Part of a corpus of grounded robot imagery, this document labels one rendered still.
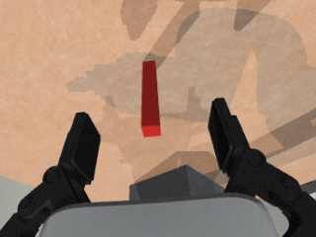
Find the red rectangular peg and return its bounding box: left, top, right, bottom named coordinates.
left=141, top=60, right=161, bottom=137

